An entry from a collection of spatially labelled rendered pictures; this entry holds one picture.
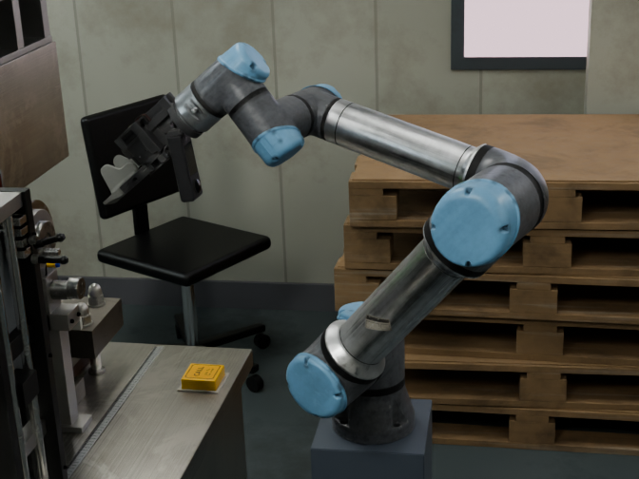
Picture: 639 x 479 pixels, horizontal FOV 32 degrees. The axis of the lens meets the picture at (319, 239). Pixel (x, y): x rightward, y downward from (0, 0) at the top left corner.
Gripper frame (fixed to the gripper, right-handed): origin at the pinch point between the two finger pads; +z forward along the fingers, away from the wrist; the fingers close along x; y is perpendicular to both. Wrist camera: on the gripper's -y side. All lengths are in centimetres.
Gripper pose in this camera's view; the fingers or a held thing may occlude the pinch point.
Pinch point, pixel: (116, 198)
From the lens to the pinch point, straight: 194.4
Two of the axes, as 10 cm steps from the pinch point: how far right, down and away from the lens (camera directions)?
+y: -6.6, -7.4, -1.5
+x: -1.8, 3.5, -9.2
